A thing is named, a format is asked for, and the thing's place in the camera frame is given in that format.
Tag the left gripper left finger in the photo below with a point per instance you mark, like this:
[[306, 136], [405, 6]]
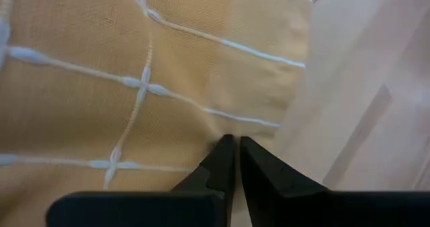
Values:
[[218, 170]]

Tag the yellow checked towel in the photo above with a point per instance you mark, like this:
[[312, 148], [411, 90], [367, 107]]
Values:
[[134, 69]]

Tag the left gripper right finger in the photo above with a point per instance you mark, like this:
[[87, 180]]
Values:
[[268, 186]]

